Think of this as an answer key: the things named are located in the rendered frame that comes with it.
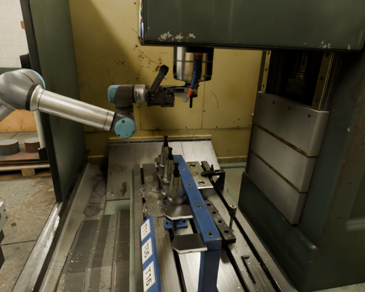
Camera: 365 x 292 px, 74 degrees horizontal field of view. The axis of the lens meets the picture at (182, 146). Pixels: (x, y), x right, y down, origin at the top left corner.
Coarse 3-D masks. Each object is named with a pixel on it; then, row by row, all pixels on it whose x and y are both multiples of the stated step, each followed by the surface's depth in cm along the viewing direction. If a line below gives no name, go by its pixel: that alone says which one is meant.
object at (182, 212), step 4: (168, 208) 64; (172, 208) 64; (176, 208) 65; (180, 208) 65; (184, 208) 65; (188, 208) 65; (168, 212) 63; (172, 212) 63; (176, 212) 63; (180, 212) 63; (184, 212) 63; (188, 212) 63; (192, 212) 63; (168, 216) 62; (172, 216) 61; (176, 216) 61; (180, 216) 61; (184, 216) 62; (188, 216) 62; (192, 216) 62
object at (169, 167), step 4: (168, 160) 75; (172, 160) 75; (168, 164) 75; (172, 164) 75; (168, 168) 75; (172, 168) 75; (164, 172) 77; (168, 172) 75; (172, 172) 76; (164, 176) 77; (168, 176) 76; (168, 180) 76
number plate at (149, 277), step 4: (152, 264) 79; (148, 268) 79; (152, 268) 78; (144, 272) 80; (148, 272) 78; (152, 272) 77; (144, 276) 78; (148, 276) 77; (152, 276) 75; (144, 280) 77; (148, 280) 76; (152, 280) 74; (144, 284) 76; (148, 284) 74; (152, 284) 73; (144, 288) 75; (148, 288) 74
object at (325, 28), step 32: (160, 0) 58; (192, 0) 60; (224, 0) 61; (256, 0) 62; (288, 0) 64; (320, 0) 66; (352, 0) 67; (160, 32) 61; (192, 32) 62; (224, 32) 64; (256, 32) 65; (288, 32) 67; (320, 32) 69; (352, 32) 71
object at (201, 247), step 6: (192, 234) 56; (198, 234) 56; (174, 240) 54; (180, 240) 54; (186, 240) 54; (192, 240) 54; (198, 240) 54; (174, 246) 52; (180, 246) 52; (186, 246) 52; (192, 246) 52; (198, 246) 52; (204, 246) 52; (180, 252) 51; (186, 252) 51; (192, 252) 51
